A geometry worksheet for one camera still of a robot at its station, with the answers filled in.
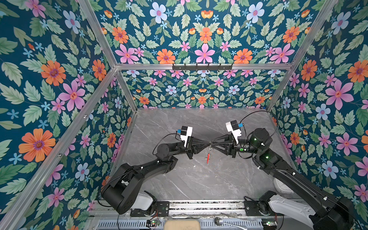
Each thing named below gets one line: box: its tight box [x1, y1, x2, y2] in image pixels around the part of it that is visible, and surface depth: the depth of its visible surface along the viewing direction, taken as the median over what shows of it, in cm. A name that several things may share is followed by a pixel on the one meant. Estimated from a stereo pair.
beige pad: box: [163, 219, 201, 230], surface depth 67 cm
